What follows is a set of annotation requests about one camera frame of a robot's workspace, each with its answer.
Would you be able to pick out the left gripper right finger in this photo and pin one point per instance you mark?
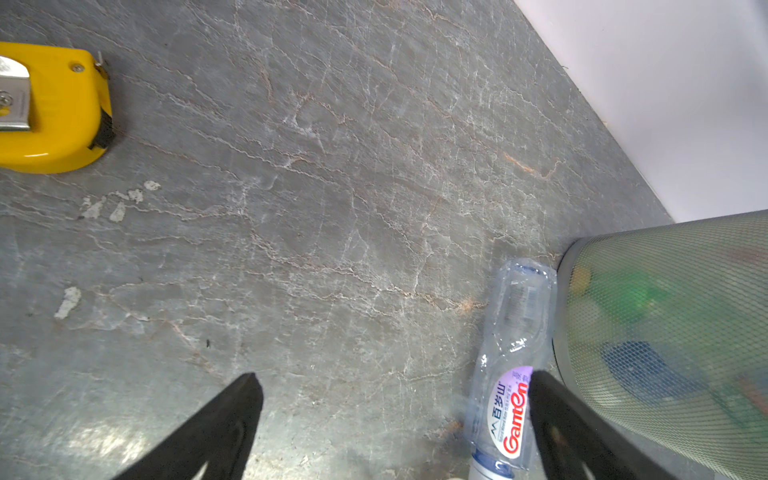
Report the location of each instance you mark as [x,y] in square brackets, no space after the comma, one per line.
[576,443]

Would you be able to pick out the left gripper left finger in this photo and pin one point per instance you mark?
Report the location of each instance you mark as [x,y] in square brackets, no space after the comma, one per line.
[215,443]

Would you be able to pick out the bin with green bag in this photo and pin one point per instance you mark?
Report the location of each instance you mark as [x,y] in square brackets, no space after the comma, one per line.
[663,331]

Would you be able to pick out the purple label clear bottle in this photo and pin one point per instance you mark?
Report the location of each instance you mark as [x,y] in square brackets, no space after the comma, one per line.
[516,337]

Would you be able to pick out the yellow tape measure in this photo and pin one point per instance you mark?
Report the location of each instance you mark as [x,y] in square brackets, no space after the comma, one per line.
[56,111]

